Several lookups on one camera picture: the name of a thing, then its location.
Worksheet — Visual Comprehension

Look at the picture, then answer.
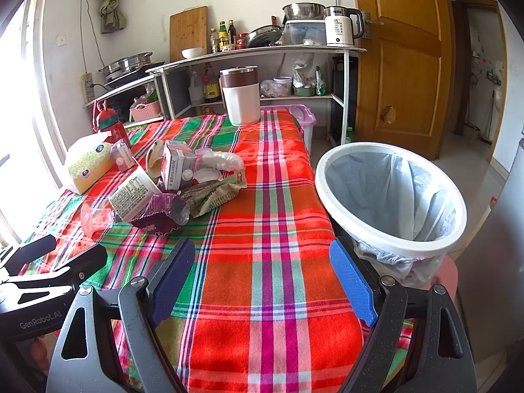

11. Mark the white trash bin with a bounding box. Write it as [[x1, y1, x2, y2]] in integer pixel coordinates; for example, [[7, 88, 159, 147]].
[[315, 142, 467, 259]]

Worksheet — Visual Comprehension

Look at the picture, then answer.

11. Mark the grey trash bag liner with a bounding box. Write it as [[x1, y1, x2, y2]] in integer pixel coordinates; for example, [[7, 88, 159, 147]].
[[325, 152, 457, 288]]

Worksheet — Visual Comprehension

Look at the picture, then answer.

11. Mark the red transparent plastic wrapper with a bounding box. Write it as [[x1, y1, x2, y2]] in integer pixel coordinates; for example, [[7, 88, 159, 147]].
[[80, 203, 114, 238]]

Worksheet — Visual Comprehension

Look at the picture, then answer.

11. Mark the white instant noodle cup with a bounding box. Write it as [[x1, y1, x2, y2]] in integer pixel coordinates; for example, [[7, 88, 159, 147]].
[[108, 165, 161, 223]]

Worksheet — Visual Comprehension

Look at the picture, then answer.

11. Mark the pink plastic stool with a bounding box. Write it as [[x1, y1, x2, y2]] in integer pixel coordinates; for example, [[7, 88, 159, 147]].
[[424, 255, 458, 301]]

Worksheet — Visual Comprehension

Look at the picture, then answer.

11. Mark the purple foil snack wrapper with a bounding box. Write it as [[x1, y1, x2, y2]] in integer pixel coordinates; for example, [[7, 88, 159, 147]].
[[131, 194, 190, 235]]

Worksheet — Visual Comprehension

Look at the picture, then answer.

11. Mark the yellow white tissue pack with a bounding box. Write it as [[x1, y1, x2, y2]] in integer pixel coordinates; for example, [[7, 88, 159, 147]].
[[64, 132, 115, 194]]

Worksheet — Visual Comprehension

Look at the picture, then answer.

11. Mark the small pink milk carton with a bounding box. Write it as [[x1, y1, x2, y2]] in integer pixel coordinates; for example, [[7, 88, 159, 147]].
[[111, 139, 137, 172]]

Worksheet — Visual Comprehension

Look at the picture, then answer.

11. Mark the banana peel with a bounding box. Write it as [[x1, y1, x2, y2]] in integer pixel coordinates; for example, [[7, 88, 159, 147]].
[[146, 139, 164, 181]]

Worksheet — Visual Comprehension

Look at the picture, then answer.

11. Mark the green brown snack bag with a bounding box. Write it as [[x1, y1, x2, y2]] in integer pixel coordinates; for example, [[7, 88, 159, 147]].
[[180, 169, 247, 218]]

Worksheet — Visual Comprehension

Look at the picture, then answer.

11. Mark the pink white drink carton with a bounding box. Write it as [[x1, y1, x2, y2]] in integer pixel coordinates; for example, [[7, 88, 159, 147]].
[[161, 139, 197, 192]]

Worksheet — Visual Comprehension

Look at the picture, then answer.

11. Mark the red green kids bottle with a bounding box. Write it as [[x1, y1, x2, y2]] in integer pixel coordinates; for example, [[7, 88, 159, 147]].
[[92, 100, 131, 147]]

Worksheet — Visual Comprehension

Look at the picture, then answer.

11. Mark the clear crumpled plastic bag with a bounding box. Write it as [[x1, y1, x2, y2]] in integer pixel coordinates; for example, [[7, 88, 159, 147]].
[[193, 148, 244, 184]]

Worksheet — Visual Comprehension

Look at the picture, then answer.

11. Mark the pink woven basket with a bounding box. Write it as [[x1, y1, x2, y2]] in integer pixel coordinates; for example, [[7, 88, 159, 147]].
[[130, 101, 162, 122]]

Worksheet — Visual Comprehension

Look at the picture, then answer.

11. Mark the white power strip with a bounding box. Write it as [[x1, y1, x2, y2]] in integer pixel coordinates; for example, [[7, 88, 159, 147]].
[[80, 72, 95, 103]]

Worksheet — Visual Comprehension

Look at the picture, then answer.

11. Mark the plaid red green tablecloth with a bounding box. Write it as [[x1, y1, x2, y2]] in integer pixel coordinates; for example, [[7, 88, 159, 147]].
[[18, 108, 416, 393]]

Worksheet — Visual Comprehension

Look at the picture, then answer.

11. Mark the black induction cooker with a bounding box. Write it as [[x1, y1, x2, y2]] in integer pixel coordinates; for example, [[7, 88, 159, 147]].
[[104, 62, 163, 90]]

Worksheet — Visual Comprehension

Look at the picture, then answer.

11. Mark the steel steamer pot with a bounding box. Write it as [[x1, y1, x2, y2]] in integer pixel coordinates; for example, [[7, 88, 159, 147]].
[[99, 51, 153, 83]]

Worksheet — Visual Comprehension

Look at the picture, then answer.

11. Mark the soy sauce bottle on shelf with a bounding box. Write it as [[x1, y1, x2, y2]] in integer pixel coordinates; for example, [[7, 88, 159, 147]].
[[202, 62, 221, 102]]

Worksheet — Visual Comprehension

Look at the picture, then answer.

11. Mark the white ceramic bowl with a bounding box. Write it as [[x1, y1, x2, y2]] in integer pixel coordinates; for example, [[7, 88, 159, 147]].
[[181, 47, 203, 60]]

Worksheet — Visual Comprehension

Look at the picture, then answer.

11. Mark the white brown lidded canister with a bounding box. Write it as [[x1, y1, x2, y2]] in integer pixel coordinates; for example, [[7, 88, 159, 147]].
[[219, 66, 261, 127]]

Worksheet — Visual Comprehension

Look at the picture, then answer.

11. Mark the wooden cutting board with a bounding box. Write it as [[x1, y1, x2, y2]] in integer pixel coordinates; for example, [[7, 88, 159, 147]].
[[169, 6, 209, 61]]

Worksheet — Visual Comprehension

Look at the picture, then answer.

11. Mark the yellow label oil bottle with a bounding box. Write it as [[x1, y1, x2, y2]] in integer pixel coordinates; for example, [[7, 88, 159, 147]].
[[217, 21, 229, 51]]

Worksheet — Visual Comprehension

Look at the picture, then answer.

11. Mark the purple lidded storage box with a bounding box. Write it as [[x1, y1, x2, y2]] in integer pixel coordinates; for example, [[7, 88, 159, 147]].
[[261, 104, 316, 153]]

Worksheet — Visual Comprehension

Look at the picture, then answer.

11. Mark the white lidded jar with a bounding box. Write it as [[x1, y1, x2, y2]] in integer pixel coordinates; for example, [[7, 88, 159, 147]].
[[273, 76, 292, 97]]

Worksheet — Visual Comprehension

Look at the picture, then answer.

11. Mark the wooden door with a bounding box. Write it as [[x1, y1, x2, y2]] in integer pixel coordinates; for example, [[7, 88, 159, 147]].
[[355, 0, 454, 160]]

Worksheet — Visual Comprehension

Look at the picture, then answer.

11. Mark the dark sauce bottle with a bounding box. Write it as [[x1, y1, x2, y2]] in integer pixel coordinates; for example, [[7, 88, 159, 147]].
[[227, 20, 237, 45]]

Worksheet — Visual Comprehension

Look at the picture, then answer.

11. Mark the green cloth hanging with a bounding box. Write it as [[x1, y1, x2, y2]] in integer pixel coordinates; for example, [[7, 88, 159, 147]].
[[91, 0, 128, 35]]

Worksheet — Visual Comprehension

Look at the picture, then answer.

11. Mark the plastic bag of groceries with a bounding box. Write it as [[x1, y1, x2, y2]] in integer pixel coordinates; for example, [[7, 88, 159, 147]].
[[292, 53, 327, 97]]

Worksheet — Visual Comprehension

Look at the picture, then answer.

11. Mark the steel pan lid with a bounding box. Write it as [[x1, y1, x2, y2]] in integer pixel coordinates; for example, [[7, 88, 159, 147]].
[[245, 25, 282, 48]]

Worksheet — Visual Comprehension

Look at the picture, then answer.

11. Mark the white metal shelf rack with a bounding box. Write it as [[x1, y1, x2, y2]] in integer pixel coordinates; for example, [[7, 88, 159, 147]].
[[83, 44, 368, 147]]

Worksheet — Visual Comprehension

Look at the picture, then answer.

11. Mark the clear plastic storage box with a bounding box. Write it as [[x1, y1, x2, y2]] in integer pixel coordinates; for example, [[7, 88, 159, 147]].
[[282, 20, 327, 46]]

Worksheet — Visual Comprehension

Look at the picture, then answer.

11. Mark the stainless steel bowl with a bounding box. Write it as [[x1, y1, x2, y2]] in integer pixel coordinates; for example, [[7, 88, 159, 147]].
[[282, 3, 325, 21]]

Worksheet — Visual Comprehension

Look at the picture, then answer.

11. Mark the white electric kettle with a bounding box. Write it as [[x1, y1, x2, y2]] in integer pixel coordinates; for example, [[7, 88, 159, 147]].
[[324, 5, 364, 46]]

